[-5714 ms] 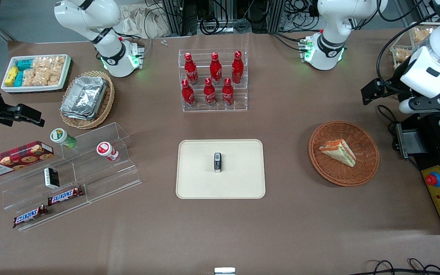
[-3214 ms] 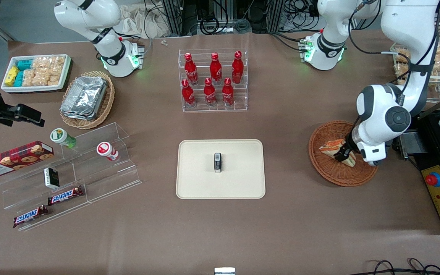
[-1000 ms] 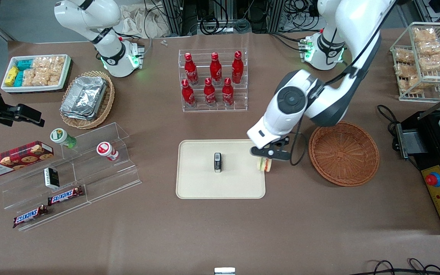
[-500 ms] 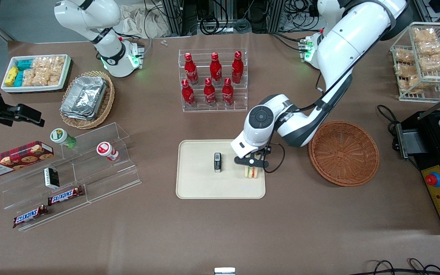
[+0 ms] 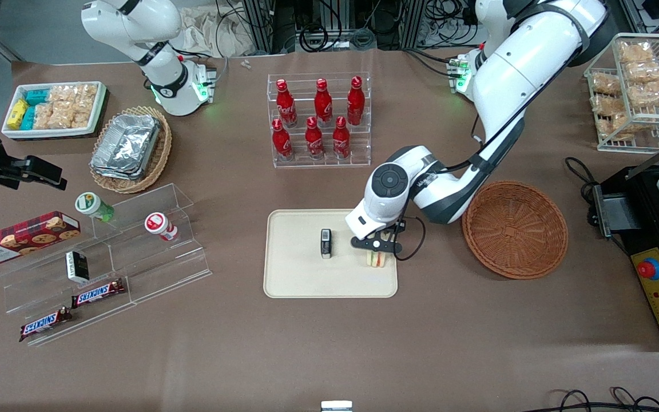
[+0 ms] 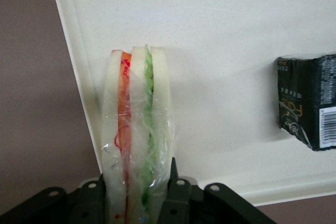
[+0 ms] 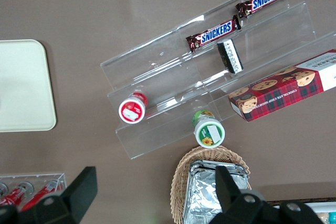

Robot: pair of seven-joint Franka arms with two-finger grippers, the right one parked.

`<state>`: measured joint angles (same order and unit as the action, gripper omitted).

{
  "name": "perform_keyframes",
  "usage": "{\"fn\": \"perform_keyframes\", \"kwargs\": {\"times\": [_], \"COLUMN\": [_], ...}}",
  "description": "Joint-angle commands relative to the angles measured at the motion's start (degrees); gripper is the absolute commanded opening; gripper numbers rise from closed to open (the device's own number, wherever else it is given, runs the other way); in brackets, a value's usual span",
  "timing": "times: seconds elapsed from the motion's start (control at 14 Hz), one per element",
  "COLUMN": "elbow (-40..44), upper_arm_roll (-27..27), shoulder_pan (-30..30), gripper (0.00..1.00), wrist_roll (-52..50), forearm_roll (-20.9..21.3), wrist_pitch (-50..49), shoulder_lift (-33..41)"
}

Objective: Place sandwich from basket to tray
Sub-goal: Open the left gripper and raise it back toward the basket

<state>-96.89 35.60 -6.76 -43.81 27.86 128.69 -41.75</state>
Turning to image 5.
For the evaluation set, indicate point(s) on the black sealing machine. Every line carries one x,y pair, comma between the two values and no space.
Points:
644,206

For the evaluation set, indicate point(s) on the round brown wicker basket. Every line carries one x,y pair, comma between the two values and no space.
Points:
512,229

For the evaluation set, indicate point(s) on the clear acrylic bottle rack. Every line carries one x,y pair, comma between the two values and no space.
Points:
329,163

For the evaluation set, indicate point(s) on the green lid drink cup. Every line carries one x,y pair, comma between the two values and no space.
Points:
92,206

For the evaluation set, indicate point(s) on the white box at table edge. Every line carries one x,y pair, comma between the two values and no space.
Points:
336,407

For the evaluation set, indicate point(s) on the oval light wicker basket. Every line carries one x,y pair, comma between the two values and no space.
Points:
159,166

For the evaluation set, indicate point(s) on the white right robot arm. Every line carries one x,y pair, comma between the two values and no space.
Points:
163,86

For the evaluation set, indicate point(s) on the clear acrylic stepped display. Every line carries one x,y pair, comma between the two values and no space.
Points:
158,263

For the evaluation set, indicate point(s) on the crumpled beige cloth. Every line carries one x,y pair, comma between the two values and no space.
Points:
203,31

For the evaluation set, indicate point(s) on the cream plastic serving tray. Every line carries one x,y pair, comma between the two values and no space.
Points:
295,263

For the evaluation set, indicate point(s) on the red tartan cookie box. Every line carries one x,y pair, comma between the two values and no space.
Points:
20,237

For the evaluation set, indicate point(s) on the small black rectangular device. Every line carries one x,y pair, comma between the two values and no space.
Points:
326,245

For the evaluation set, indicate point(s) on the red emergency stop button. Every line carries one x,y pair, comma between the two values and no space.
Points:
649,269

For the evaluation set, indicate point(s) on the brown snickers bar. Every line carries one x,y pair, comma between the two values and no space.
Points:
98,293
44,324

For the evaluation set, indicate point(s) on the teal snack packet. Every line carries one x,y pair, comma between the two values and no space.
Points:
28,118
38,96

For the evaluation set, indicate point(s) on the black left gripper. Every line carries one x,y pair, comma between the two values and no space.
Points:
401,228

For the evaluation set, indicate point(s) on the red lid drink cup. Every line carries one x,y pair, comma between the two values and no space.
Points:
159,225

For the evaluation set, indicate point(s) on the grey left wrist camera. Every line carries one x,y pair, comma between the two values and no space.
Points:
376,245

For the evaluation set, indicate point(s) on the aluminium foil tray stack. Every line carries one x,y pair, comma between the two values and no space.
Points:
126,146

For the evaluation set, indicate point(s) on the red cola bottle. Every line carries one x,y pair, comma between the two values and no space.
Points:
322,103
285,103
356,103
314,140
281,142
341,140

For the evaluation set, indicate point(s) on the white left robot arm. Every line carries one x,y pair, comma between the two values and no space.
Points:
512,86

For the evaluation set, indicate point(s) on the triangular sandwich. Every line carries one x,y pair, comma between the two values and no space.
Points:
378,261

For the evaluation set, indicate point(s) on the white rectangular snack tray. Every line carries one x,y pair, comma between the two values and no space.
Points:
55,133

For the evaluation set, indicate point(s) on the small black white box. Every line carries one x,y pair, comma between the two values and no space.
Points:
78,266

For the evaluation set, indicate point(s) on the yellow snack packet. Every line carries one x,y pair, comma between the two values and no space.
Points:
17,114

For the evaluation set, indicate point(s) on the clear rice cracker bag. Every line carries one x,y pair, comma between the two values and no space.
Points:
82,117
646,71
86,94
52,117
608,105
62,95
613,127
635,52
605,83
651,94

